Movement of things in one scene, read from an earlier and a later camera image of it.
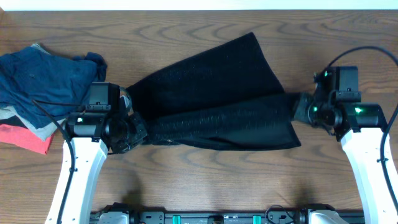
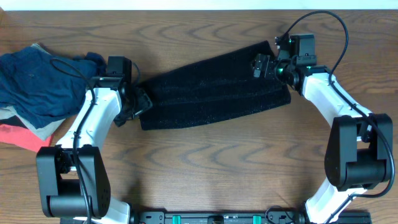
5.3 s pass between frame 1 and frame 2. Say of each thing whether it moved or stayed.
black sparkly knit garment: moved
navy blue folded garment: stayed
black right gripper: moved
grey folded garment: stayed
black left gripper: moved
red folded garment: stayed
